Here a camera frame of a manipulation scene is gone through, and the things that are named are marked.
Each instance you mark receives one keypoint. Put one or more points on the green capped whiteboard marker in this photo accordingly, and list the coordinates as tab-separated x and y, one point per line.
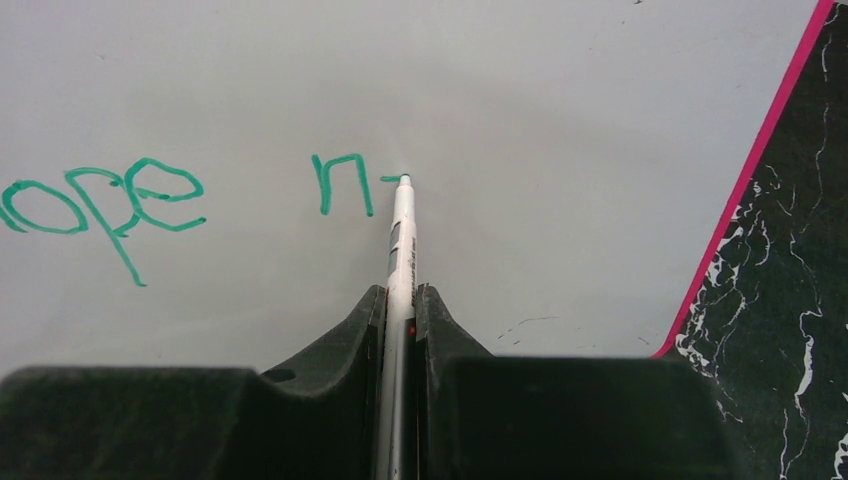
396	451

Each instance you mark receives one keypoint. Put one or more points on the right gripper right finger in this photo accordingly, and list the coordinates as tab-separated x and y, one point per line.
484	416

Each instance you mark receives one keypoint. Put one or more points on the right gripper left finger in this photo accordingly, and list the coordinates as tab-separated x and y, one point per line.
310	417

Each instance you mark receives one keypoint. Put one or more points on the pink framed whiteboard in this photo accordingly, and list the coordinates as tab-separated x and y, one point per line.
207	182

